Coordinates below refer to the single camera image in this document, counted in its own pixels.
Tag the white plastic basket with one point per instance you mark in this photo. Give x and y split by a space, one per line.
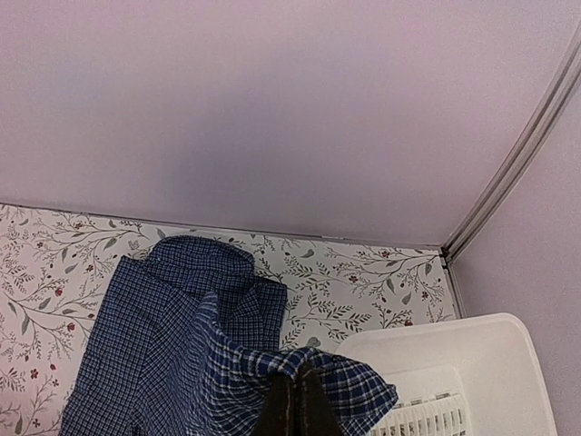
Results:
475 376

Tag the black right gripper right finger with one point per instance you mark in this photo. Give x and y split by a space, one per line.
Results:
313 415

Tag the blue checked long sleeve shirt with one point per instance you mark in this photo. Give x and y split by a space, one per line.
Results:
186 342

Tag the floral white tablecloth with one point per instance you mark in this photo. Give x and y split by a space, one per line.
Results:
55 268

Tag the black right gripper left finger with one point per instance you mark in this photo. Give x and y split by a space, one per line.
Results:
278 414

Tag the right aluminium frame post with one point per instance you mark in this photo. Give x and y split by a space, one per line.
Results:
530 141

